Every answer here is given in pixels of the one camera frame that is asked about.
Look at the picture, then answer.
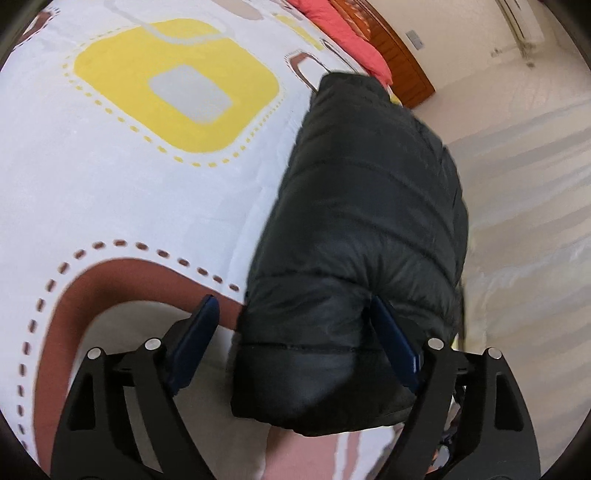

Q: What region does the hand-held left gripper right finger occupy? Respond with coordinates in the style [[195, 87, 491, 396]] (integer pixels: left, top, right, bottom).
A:
[[369, 295, 541, 480]]

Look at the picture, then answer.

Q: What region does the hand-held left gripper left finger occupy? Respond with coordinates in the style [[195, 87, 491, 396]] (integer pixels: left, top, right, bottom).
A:
[[50, 294, 221, 480]]

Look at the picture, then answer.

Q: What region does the black puffer jacket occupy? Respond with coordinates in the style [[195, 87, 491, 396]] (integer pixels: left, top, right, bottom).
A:
[[230, 71, 471, 437]]

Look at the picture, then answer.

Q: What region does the white patterned bed sheet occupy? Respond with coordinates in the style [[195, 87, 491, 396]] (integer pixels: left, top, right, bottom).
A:
[[0, 0, 458, 480]]

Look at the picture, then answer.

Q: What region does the white sheer curtain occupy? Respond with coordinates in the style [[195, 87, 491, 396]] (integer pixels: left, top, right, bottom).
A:
[[443, 99, 591, 462]]

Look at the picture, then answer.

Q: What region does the wooden headboard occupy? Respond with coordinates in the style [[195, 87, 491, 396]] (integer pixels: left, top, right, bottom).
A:
[[330, 0, 437, 109]]

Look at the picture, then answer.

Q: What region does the red pillow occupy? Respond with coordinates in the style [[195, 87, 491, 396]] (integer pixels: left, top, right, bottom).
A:
[[288, 0, 394, 86]]

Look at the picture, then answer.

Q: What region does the white air conditioner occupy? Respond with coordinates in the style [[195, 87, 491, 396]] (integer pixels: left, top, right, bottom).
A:
[[496, 0, 543, 40]]

